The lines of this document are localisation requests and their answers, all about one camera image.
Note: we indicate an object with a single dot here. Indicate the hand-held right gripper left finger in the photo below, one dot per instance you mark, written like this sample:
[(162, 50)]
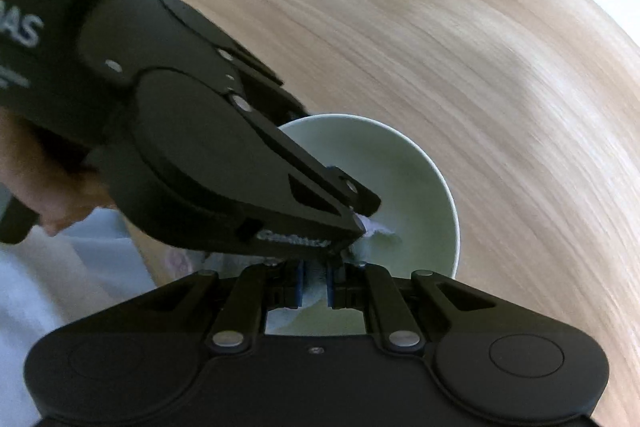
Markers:
[(298, 282)]

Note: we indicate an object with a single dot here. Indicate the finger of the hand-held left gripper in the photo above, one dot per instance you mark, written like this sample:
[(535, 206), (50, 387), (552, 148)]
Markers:
[(260, 77), (310, 156)]

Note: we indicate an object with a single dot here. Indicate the pale green bowl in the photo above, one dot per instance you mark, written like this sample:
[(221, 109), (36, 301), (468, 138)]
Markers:
[(400, 167)]

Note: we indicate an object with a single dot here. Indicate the person's white clothing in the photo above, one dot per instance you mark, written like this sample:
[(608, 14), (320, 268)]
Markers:
[(60, 297)]

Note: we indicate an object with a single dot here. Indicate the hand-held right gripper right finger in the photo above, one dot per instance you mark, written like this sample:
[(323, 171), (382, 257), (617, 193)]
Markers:
[(332, 284)]

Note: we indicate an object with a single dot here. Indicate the pink and blue cloth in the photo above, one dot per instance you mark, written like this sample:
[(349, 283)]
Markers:
[(380, 234)]

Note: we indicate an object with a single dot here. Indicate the person's left hand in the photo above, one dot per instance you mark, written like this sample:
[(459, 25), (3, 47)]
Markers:
[(45, 167)]

